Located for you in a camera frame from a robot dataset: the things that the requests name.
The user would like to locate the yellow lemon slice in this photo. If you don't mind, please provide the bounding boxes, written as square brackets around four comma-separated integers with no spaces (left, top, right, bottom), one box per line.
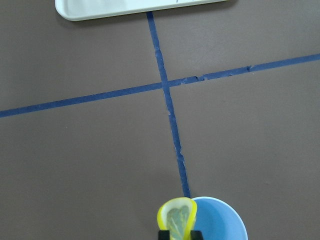
[156,197,198,240]

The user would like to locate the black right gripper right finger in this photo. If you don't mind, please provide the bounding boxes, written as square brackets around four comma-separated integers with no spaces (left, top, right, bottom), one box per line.
[190,230,203,240]

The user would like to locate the white bear serving tray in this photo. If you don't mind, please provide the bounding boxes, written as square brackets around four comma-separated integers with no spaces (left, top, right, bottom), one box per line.
[54,0,240,22]

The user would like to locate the light blue cup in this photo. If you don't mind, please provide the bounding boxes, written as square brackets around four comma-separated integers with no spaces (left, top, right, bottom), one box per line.
[193,196,249,240]

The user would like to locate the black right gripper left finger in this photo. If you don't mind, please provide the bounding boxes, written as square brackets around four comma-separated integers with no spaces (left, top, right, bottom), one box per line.
[157,230,170,240]

